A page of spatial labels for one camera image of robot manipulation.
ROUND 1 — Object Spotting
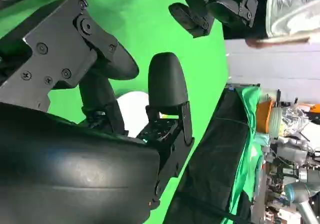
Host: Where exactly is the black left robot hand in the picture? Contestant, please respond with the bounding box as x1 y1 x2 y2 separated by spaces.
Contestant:
168 0 261 38

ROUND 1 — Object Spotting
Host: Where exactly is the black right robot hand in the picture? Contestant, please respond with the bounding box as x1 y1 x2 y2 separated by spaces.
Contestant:
0 0 195 224

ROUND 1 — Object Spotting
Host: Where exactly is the green table cloth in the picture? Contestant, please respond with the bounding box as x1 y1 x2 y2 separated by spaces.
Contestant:
0 0 231 224

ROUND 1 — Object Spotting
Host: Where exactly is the lilac plate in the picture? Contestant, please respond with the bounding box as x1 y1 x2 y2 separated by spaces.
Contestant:
116 91 151 137

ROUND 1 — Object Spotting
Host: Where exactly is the orange container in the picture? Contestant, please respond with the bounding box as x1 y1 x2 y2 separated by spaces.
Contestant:
255 100 275 134

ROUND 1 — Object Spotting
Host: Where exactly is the green draped fabric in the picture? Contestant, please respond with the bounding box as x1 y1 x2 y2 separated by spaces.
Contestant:
228 86 265 224

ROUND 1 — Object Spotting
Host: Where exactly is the black curtain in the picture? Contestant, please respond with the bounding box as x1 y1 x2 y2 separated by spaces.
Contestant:
163 83 261 224

